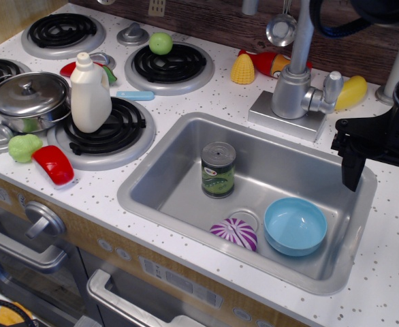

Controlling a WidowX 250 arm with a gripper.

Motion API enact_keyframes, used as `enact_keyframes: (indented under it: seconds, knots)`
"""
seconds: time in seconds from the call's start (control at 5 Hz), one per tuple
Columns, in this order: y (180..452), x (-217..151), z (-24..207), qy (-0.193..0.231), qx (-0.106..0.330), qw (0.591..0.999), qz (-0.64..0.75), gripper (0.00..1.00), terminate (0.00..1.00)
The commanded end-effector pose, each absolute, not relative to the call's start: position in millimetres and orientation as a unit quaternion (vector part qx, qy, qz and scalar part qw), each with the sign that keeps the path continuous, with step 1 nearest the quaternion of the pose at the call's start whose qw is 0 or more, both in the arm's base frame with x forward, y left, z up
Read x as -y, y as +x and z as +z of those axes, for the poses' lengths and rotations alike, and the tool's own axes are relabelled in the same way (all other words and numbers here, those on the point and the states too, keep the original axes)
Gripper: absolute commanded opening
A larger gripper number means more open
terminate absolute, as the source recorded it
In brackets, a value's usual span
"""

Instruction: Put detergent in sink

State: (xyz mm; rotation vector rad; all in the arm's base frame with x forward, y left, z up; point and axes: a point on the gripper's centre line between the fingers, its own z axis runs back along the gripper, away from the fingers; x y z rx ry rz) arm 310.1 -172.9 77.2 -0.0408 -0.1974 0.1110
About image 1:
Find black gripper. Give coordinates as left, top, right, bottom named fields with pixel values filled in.
left=331, top=112, right=399, bottom=191

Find white detergent bottle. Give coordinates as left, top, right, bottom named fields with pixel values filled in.
left=70, top=52, right=112, bottom=134

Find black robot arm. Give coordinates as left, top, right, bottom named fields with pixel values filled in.
left=309, top=1, right=399, bottom=191

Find steel sink basin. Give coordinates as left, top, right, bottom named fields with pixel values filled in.
left=117, top=113, right=377, bottom=295

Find grey support pole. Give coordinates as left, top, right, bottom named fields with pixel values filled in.
left=375, top=50, right=399, bottom=106

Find silver toy faucet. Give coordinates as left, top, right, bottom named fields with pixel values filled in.
left=248, top=1, right=344, bottom=142

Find light blue bowl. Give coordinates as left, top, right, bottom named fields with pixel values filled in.
left=264, top=198, right=328, bottom=257

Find red ketchup bottle toy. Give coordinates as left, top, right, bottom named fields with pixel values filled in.
left=238, top=49, right=313, bottom=79

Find green pea can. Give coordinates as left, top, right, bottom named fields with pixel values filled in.
left=201, top=142, right=236, bottom=198

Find purple striped onion toy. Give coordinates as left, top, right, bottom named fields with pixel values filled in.
left=209, top=217, right=258, bottom=251

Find yellow corn toy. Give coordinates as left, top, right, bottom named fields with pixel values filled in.
left=230, top=54, right=255, bottom=84

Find hanging steel ladle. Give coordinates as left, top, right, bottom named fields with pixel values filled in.
left=266, top=0, right=297, bottom=47

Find back right black burner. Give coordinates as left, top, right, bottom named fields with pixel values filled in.
left=124, top=42, right=214, bottom=96

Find front right black burner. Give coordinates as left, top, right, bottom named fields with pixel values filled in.
left=47, top=97, right=156, bottom=171

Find green apple toy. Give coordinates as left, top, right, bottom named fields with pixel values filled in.
left=149, top=32, right=173, bottom=55

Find red chili pepper toy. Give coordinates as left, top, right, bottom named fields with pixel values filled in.
left=60, top=62, right=117, bottom=84

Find red pepper slice toy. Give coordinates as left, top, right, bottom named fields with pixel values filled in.
left=31, top=145, right=75, bottom=189

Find silver oven dial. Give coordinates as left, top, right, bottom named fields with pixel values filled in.
left=25, top=201, right=66, bottom=239

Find back left black burner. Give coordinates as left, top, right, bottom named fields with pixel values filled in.
left=21, top=13, right=106, bottom=60

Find steel pot with lid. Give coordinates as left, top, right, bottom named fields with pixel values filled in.
left=0, top=72, right=71, bottom=133

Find green lettuce toy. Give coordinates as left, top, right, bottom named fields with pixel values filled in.
left=8, top=134, right=43, bottom=163

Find light blue knife handle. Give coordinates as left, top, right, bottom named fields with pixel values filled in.
left=116, top=91, right=155, bottom=101

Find silver dishwasher handle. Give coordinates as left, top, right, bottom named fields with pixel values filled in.
left=86, top=269, right=203, bottom=327

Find silver oven door handle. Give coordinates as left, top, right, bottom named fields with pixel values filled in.
left=0, top=233, right=67, bottom=273

